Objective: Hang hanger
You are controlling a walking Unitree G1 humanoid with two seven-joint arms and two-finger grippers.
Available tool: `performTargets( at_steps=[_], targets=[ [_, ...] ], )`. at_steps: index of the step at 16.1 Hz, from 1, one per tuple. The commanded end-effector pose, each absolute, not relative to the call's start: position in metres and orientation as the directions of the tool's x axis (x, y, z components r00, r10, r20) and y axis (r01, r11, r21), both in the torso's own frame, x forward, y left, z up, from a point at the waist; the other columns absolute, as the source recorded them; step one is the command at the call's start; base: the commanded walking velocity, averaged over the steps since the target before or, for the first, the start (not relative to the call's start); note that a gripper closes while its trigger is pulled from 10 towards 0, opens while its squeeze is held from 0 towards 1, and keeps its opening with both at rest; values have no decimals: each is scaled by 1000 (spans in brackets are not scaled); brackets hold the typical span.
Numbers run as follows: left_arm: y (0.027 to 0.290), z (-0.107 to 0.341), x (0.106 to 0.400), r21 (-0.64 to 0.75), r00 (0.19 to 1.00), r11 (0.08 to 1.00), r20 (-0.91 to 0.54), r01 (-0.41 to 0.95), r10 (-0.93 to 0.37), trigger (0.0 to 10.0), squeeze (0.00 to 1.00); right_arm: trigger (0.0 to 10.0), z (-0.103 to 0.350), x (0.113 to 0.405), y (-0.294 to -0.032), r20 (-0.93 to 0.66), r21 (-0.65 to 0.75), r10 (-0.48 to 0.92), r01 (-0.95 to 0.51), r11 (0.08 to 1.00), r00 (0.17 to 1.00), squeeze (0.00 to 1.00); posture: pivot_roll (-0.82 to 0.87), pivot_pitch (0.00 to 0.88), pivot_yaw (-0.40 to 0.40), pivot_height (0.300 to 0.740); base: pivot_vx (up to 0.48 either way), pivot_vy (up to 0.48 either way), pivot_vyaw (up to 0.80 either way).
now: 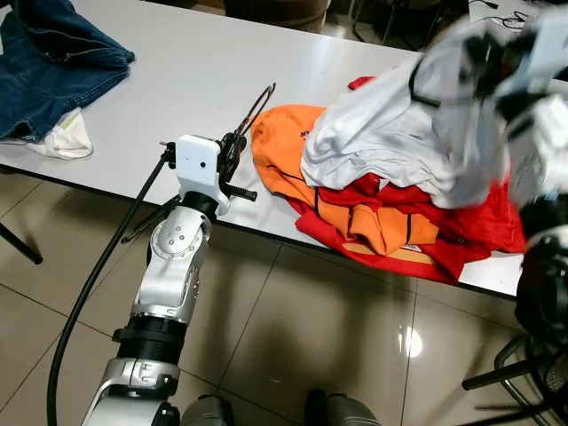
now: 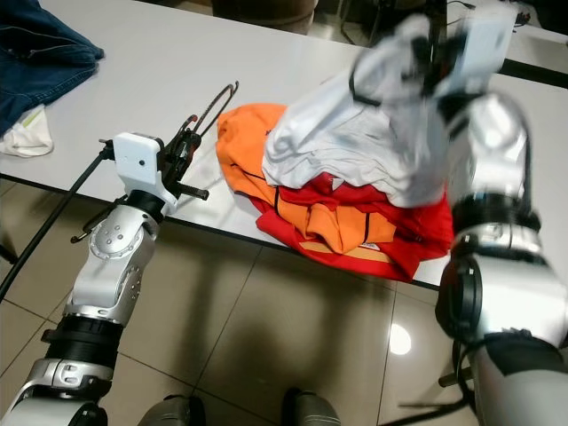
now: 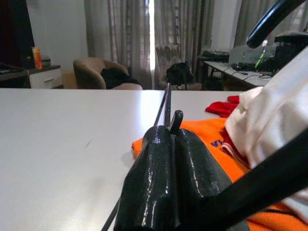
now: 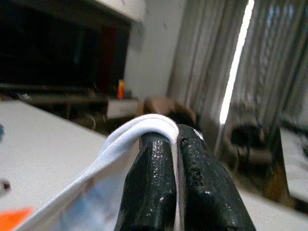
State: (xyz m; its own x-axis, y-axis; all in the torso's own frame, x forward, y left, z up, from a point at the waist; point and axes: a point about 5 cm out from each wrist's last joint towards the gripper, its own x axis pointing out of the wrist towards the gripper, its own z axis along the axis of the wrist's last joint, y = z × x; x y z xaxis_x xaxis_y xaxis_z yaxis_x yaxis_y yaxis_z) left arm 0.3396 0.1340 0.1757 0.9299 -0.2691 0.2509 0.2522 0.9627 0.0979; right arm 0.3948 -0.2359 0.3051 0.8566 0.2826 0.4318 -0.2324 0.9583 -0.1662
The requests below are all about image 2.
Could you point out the grey right robot leg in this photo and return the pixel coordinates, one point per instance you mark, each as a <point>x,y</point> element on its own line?
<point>319,410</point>

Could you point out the thin white shirt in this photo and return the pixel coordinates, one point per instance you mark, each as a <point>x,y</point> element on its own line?
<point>346,133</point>

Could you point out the orange garment with dark trim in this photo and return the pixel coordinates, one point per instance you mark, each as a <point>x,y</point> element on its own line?
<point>244,142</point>

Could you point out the grey robot leg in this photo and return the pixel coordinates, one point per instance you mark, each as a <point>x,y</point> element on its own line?
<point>319,410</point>
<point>170,413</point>

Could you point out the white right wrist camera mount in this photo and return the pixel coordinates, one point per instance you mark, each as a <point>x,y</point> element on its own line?
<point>488,40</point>

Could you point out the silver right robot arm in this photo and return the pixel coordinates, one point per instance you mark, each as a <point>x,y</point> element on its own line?
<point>497,151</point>

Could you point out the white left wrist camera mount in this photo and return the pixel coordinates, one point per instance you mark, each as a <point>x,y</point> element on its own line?
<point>138,164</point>

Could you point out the red garment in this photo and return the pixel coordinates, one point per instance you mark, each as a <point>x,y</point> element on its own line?
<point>417,235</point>

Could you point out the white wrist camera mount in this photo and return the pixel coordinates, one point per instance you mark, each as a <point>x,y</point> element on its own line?
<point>138,164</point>
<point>488,40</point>

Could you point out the grey left robot leg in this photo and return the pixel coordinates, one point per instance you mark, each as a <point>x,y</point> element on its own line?
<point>170,413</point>

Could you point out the small white cloth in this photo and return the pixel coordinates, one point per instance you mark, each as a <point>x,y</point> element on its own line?
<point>31,142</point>

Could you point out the large white table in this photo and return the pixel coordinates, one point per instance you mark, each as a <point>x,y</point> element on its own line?
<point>186,53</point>

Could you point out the blue jeans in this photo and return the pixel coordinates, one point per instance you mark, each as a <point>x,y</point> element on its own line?
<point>35,62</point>

